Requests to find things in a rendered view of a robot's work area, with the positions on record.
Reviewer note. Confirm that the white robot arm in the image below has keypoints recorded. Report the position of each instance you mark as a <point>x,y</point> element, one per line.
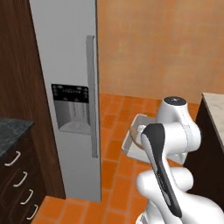
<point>180,134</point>

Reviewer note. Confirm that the white open container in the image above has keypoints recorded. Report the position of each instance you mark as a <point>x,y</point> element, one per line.
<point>131,147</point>

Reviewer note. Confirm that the dark wood drawer cabinet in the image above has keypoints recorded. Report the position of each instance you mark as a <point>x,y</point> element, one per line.
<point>17,189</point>

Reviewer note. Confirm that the dark wood island cabinet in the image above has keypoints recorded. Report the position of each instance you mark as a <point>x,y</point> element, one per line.
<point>205,157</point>

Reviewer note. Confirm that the grey fridge door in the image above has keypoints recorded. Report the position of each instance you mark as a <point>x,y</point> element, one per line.
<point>68,67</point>

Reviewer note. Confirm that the dark wood tall cabinet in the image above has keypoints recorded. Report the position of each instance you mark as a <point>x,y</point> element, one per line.
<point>20,73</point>

